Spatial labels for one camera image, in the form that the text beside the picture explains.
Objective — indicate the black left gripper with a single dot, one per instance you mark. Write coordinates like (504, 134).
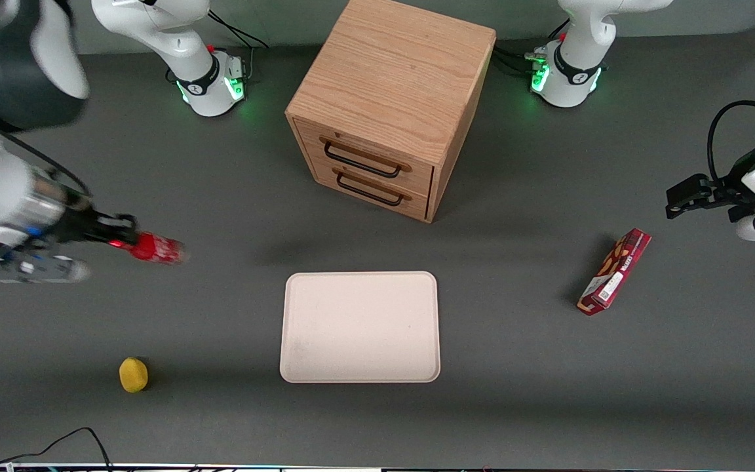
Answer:
(733, 191)

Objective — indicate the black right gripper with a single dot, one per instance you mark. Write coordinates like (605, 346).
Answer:
(75, 225)

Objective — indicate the red coke bottle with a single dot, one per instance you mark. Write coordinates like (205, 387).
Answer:
(160, 249)

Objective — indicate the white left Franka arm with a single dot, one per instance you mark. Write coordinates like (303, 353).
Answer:
(577, 65)

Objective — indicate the beige plastic tray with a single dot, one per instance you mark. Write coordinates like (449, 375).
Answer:
(360, 328)

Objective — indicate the red snack box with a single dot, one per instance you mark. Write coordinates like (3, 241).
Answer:
(615, 272)

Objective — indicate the yellow lemon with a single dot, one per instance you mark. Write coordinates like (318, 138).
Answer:
(133, 375)

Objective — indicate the wooden drawer front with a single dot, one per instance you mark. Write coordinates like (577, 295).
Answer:
(325, 178)
(417, 180)

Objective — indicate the wooden drawer cabinet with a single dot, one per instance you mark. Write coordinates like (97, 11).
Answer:
(390, 72)

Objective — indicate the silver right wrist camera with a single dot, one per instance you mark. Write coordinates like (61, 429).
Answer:
(37, 267)

